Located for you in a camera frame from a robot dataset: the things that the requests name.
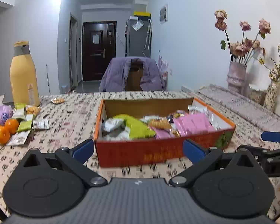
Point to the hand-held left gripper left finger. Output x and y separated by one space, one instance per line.
84 150

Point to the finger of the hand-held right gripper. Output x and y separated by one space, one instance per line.
261 151
273 137

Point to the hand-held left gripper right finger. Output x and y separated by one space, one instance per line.
193 150

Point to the pink snack packet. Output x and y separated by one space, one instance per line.
193 123
162 133

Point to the silver snack packet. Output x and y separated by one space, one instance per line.
116 135

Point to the red blue snack packet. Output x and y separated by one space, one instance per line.
176 116

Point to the white cracker print snack packet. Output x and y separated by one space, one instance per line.
159 123

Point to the orange red cardboard box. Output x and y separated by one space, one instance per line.
135 154

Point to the plain green snack packet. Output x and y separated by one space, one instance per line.
137 127

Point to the grey runner cloth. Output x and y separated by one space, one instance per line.
242 112

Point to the speckled vase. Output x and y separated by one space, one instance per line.
270 95

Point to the glass jar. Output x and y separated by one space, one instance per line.
256 95

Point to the clear cracker packet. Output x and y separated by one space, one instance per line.
57 101

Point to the small green snack packet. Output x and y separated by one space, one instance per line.
25 126
19 110

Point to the white trash bin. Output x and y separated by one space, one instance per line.
63 89

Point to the small orange cracker packet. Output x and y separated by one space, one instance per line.
33 110

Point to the pink ribbed vase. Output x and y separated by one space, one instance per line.
236 77

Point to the purple jacket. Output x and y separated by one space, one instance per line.
114 74

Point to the wooden chair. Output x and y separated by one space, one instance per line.
134 79

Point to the purple tissue pack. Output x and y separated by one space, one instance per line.
1 114

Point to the dark brown door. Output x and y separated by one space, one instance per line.
95 60

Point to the yellow thermos bottle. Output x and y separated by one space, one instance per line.
24 79

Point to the dried rose bouquet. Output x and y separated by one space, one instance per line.
239 49

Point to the grey interior door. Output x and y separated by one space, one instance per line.
73 51

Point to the grey fridge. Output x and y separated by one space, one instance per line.
136 42

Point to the white umbrella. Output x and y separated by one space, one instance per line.
148 35

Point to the clear document bag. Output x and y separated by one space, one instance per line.
137 25

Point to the yellow box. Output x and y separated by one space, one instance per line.
142 15

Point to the wall poster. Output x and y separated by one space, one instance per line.
163 14

